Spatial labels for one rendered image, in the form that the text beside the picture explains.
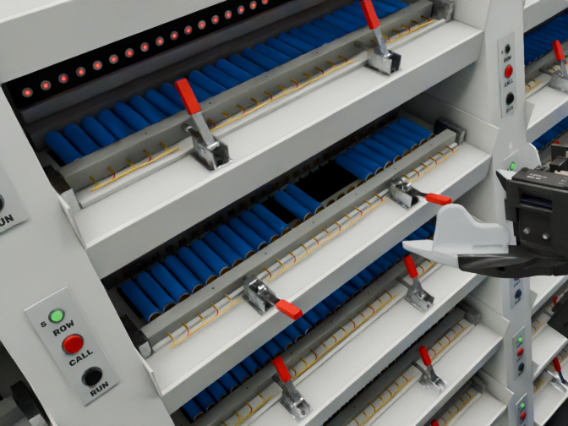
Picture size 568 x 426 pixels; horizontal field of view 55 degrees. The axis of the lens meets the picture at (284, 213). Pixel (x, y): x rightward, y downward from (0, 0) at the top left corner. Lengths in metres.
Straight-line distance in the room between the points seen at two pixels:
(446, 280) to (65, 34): 0.70
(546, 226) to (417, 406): 0.62
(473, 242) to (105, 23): 0.36
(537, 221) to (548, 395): 1.11
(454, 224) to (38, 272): 0.36
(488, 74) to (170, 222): 0.52
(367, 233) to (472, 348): 0.44
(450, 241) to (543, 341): 0.93
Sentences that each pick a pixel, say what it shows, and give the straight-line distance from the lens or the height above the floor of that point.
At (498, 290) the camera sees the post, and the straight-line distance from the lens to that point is 1.08.
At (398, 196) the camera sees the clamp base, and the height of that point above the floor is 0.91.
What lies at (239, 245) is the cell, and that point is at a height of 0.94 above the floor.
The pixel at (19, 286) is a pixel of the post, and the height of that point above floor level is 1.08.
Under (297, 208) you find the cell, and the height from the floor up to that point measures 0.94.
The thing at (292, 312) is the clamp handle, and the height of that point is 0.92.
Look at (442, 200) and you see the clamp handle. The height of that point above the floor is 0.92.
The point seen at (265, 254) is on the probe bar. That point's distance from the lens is 0.69.
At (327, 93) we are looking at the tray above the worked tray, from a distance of 0.68.
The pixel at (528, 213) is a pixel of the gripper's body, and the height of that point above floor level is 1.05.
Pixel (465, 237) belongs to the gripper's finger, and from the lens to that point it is 0.49.
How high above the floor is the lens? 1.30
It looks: 29 degrees down
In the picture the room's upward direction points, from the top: 16 degrees counter-clockwise
